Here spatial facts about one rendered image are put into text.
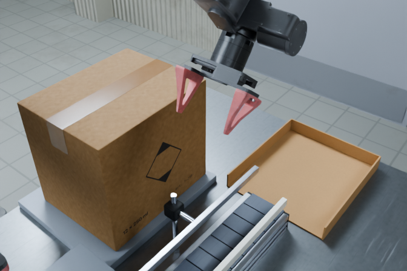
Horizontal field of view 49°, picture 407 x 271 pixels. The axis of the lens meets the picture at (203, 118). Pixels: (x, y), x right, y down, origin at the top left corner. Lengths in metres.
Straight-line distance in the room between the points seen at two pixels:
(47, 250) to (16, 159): 1.65
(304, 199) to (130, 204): 0.42
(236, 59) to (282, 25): 0.09
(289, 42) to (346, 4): 2.09
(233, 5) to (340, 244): 0.59
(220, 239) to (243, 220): 0.07
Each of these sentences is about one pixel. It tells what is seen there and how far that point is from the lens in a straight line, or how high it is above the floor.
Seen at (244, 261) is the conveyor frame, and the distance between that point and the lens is 0.92.
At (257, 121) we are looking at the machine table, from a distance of 1.33.
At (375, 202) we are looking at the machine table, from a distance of 1.15.
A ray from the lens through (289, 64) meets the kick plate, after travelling 3.07.
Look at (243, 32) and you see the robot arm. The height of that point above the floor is 1.30.
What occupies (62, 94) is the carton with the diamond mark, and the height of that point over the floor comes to 1.12.
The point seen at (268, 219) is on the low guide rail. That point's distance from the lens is 0.94.
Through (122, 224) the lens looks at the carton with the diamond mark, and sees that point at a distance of 0.94.
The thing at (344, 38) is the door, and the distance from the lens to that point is 2.84.
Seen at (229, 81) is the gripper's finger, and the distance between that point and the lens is 0.70.
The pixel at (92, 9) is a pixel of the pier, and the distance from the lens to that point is 4.10.
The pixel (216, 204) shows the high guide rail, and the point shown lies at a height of 0.96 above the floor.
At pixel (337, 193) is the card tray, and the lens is 1.14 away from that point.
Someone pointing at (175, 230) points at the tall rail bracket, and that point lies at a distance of 0.93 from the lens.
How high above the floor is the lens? 1.61
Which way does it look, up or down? 36 degrees down
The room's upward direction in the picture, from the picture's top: straight up
